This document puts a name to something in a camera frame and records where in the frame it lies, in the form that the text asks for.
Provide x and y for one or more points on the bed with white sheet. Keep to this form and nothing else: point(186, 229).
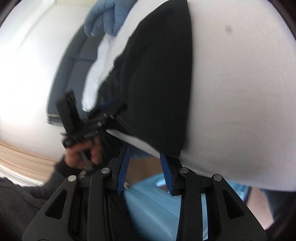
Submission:
point(231, 92)

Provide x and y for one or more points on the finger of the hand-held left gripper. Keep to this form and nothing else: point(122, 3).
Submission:
point(107, 103)
point(115, 111)

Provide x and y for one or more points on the black pants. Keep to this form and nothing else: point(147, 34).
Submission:
point(157, 81)

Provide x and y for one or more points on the blue rolled duvet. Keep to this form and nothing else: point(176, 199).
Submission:
point(104, 16)

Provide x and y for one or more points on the grey padded headboard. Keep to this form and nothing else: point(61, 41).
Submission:
point(74, 76)

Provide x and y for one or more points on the person's left hand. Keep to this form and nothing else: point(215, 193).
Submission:
point(92, 153)

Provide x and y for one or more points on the light blue plastic stool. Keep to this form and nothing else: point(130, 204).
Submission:
point(150, 208)

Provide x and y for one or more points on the person's left forearm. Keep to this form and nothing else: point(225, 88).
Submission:
point(46, 185)

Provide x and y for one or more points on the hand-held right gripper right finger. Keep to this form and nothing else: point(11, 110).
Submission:
point(165, 172)

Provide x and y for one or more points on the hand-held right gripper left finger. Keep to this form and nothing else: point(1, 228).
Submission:
point(122, 171)

